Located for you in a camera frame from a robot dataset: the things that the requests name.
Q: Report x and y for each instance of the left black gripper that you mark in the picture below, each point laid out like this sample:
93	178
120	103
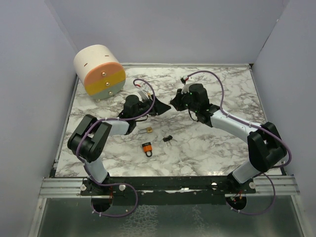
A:
158	107

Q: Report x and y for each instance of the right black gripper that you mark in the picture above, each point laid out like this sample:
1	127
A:
176	101

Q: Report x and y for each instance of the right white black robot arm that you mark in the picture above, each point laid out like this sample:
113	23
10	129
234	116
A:
263	140

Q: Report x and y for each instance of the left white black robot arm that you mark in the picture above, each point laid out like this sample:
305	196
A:
89	138

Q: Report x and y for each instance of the black head key bunch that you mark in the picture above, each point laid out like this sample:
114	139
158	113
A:
168	140

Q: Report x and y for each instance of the small brass padlock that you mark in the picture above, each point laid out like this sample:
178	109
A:
145	130

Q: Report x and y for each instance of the orange black padlock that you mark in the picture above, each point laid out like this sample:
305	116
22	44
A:
147	148

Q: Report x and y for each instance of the round pastel drawer box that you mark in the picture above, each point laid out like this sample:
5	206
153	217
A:
101	74

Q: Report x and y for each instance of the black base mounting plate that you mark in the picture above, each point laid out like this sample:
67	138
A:
165	190

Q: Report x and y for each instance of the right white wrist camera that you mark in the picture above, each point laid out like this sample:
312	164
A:
185	85

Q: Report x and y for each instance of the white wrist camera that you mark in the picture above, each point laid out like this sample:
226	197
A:
185	85
144	92

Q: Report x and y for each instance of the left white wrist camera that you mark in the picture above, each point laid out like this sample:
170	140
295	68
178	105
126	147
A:
144	92

